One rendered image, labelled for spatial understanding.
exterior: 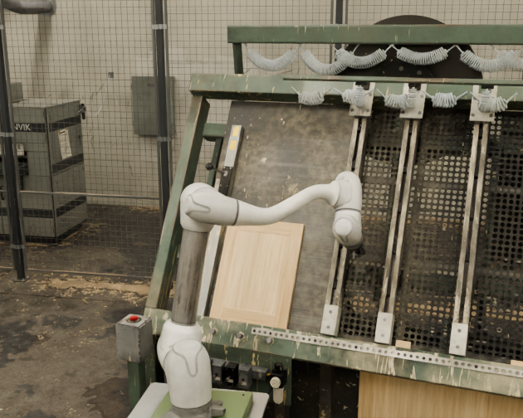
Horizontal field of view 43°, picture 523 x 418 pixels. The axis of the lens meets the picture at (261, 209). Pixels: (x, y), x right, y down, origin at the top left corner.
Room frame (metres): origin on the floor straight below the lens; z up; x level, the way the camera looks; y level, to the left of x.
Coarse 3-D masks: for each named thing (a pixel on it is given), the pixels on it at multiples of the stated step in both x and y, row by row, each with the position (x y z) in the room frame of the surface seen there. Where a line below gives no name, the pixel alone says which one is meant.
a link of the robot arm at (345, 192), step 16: (352, 176) 2.57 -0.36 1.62; (304, 192) 2.48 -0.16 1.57; (320, 192) 2.50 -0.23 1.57; (336, 192) 2.51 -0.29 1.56; (352, 192) 2.52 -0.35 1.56; (240, 208) 2.32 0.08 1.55; (256, 208) 2.37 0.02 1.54; (272, 208) 2.40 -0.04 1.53; (288, 208) 2.42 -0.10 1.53; (336, 208) 2.53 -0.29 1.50; (352, 208) 2.50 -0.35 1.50; (240, 224) 2.33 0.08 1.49; (256, 224) 2.36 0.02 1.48
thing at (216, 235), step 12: (240, 132) 3.29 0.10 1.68; (228, 144) 3.27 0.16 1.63; (240, 144) 3.28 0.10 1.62; (228, 156) 3.23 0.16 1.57; (228, 192) 3.14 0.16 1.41; (216, 228) 3.05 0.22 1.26; (216, 240) 3.02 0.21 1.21; (216, 252) 2.99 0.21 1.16; (204, 264) 2.98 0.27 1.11; (216, 264) 2.99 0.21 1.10; (204, 276) 2.95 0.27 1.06; (204, 288) 2.92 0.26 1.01; (204, 300) 2.88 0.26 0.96; (204, 312) 2.86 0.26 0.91
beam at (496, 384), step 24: (144, 312) 2.93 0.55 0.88; (168, 312) 2.90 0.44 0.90; (216, 336) 2.77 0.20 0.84; (264, 336) 2.71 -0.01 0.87; (312, 360) 2.59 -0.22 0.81; (336, 360) 2.57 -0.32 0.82; (360, 360) 2.54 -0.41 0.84; (384, 360) 2.51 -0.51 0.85; (408, 360) 2.49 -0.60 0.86; (480, 360) 2.41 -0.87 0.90; (456, 384) 2.39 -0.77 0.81; (480, 384) 2.37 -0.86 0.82; (504, 384) 2.34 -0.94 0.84
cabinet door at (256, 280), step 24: (240, 240) 3.01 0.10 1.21; (264, 240) 2.98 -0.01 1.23; (288, 240) 2.94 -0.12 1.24; (240, 264) 2.95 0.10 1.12; (264, 264) 2.92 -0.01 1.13; (288, 264) 2.88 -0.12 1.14; (216, 288) 2.92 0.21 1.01; (240, 288) 2.89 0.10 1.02; (264, 288) 2.86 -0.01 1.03; (288, 288) 2.82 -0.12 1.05; (216, 312) 2.86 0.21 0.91; (240, 312) 2.83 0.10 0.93; (264, 312) 2.80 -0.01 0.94; (288, 312) 2.76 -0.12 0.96
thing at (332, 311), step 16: (368, 96) 3.10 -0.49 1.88; (352, 112) 3.08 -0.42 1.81; (368, 112) 3.06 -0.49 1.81; (368, 128) 3.11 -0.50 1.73; (352, 144) 3.04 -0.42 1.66; (352, 160) 3.00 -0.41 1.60; (336, 240) 2.82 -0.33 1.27; (336, 256) 2.78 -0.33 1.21; (336, 272) 2.78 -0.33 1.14; (336, 288) 2.71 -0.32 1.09; (336, 304) 2.67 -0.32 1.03; (336, 320) 2.64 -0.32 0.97; (336, 336) 2.65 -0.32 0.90
